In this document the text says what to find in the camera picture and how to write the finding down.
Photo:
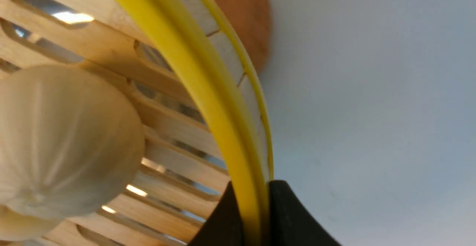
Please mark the brown onion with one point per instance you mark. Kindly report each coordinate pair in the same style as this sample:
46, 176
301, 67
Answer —
252, 22

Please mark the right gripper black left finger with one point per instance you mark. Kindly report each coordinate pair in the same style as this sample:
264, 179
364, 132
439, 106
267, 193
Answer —
224, 225

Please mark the white round bun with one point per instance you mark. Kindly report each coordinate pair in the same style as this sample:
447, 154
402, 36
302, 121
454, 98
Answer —
70, 142

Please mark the bamboo steamer basket yellow rim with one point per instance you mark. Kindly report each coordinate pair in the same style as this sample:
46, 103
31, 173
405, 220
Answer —
189, 77

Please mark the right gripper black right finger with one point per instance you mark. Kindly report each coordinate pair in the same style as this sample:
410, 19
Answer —
291, 223

